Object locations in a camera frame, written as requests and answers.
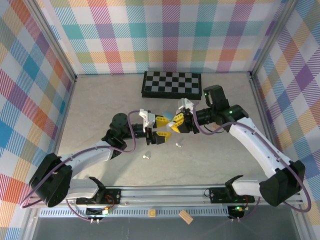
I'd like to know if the wooden block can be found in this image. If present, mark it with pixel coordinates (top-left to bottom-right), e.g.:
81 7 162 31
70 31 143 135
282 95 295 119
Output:
178 209 195 224

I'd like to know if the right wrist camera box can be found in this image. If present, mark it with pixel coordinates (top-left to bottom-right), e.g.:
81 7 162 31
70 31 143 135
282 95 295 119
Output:
176 97 195 117

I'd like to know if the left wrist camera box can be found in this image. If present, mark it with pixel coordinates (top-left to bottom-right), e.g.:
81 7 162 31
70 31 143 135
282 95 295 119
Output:
138 108 157 133

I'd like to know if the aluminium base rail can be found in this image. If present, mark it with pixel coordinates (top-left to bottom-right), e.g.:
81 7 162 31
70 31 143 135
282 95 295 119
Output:
67 184 304 208

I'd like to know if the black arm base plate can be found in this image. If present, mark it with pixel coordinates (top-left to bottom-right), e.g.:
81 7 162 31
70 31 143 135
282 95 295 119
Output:
75 187 123 206
208 186 256 204

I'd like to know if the grey perforated cable strip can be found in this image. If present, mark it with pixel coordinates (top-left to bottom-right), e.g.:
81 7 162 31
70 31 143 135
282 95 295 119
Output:
39 208 231 219

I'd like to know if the aluminium table edge rail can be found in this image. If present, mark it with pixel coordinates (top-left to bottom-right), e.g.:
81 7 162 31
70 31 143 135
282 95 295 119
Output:
49 79 77 175
248 73 282 161

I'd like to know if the aluminium frame post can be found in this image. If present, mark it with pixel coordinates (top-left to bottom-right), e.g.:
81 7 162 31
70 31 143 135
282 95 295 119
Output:
249 0 301 79
24 0 78 83

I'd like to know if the black folding chessboard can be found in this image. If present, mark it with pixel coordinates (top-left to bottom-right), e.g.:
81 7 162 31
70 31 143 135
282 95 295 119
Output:
141 70 203 101

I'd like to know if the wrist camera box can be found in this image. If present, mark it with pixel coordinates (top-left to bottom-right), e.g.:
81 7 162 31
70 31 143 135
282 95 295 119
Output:
138 108 157 133
176 97 195 117

